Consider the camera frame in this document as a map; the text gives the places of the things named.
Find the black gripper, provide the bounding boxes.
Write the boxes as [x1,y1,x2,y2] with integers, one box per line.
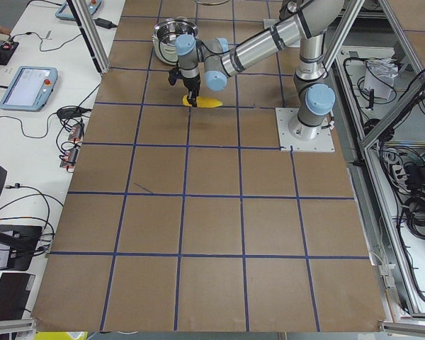
[182,74,201,107]

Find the yellow corn cob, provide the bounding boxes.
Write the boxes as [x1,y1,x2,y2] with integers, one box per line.
[182,95,223,108]

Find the white steel cooking pot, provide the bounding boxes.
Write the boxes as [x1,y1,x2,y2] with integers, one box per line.
[152,16,198,66]

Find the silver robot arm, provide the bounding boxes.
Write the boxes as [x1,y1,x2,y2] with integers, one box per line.
[168,0,344,141]

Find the black power adapter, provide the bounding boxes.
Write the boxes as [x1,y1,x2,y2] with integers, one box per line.
[94,18,118,29]

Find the brown paper table cover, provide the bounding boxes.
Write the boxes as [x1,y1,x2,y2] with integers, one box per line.
[33,1,385,332]

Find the far blue teach pendant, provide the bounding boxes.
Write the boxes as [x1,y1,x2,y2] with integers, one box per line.
[55,0,103,21]

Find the blue teach pendant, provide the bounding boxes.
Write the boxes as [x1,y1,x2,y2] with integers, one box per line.
[0,66,58,112]
[55,0,103,21]

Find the near blue teach pendant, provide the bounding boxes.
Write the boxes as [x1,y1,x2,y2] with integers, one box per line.
[0,66,58,112]

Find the white crumpled paper bag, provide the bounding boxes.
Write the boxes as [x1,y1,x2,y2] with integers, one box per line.
[363,58,398,100]

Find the black monitor stand base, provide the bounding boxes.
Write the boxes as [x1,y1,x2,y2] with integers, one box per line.
[0,225,42,271]

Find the black box device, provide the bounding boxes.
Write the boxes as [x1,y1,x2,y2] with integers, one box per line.
[0,272,35,321]

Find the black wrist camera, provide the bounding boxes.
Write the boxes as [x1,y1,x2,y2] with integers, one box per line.
[168,66,183,86]

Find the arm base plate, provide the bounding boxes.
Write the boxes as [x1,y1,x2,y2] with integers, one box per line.
[263,18,278,29]
[276,108,335,153]

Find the aluminium frame post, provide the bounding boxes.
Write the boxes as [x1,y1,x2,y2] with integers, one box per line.
[67,0,111,74]

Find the coiled black cables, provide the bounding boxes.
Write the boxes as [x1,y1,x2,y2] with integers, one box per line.
[396,193,425,242]

